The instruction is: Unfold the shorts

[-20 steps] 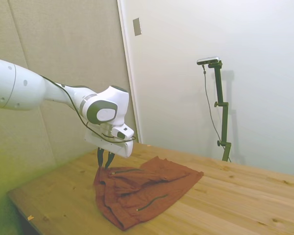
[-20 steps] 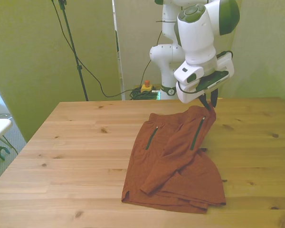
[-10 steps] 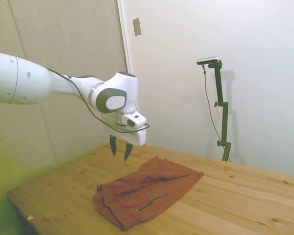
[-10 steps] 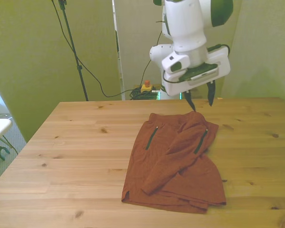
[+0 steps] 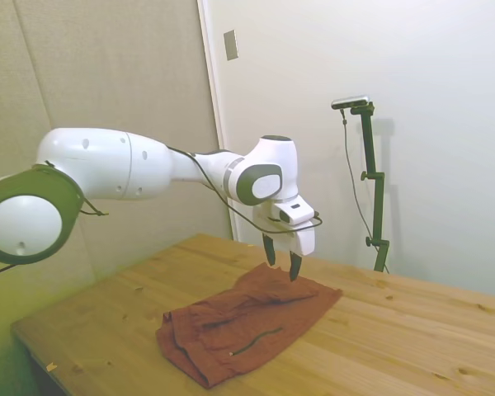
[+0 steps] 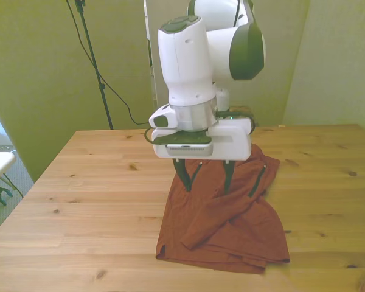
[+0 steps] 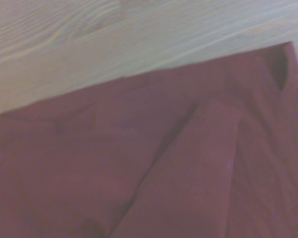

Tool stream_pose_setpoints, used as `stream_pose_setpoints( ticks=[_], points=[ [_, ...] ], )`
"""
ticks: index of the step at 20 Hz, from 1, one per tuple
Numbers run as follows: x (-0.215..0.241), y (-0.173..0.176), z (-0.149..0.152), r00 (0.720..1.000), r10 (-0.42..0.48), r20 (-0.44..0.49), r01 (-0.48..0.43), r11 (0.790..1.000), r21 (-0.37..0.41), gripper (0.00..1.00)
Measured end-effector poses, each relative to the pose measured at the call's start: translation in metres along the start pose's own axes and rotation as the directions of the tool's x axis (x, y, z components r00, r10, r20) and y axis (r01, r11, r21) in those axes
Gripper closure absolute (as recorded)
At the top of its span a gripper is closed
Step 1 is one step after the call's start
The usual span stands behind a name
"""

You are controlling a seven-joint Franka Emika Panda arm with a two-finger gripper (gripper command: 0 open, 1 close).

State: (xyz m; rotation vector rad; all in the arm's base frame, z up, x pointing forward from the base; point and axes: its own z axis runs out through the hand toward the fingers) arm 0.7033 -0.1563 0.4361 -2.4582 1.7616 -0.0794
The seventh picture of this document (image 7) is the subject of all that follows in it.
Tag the rust orange shorts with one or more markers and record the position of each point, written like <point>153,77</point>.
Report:
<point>164,161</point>

